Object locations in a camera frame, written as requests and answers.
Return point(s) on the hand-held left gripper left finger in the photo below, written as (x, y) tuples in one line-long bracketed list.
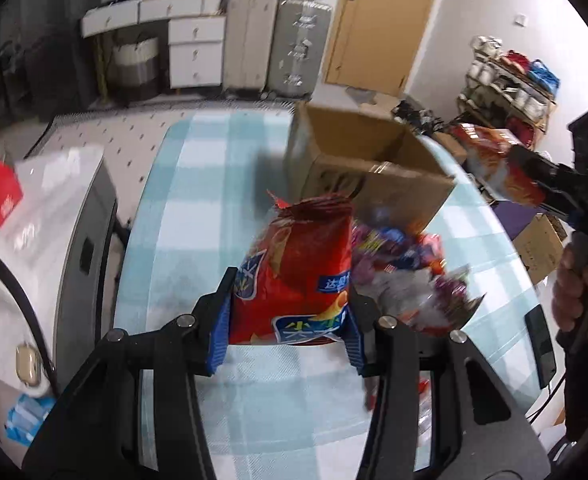
[(220, 335)]

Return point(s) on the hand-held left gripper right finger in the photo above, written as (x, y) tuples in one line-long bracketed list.
[(355, 350)]

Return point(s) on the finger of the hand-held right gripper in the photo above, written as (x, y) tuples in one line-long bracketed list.
[(549, 180)]

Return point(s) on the orange red snack bag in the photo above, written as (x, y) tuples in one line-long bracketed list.
[(494, 170)]

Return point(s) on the pile of snack packets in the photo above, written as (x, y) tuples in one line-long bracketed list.
[(414, 280)]

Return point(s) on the brown cardboard box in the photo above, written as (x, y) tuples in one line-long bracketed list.
[(324, 170)]

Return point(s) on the person's right hand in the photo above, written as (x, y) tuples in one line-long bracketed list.
[(569, 295)]

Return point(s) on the small cardboard box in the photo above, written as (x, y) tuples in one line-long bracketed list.
[(539, 250)]

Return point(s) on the metal shelf rack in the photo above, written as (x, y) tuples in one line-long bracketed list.
[(509, 85)]

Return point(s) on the blue checked tablecloth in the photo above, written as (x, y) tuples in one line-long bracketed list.
[(214, 200)]

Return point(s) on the black smartphone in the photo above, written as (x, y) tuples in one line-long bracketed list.
[(541, 345)]

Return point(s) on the beige earbuds case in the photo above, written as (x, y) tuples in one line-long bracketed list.
[(28, 365)]

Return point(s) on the blue packet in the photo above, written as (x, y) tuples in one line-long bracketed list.
[(26, 417)]

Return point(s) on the white marble side table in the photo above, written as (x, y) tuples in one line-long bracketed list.
[(49, 200)]

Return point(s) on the wooden door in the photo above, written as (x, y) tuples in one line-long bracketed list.
[(379, 25)]

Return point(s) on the striped laundry basket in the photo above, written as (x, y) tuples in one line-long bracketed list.
[(135, 70)]

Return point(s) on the silver suitcase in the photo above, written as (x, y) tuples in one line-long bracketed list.
[(296, 45)]

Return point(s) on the white desk with drawers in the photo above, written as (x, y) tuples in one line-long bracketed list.
[(194, 45)]

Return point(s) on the beige suitcase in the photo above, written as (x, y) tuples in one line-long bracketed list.
[(249, 40)]

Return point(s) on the white wall switch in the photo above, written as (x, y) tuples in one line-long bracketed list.
[(520, 19)]

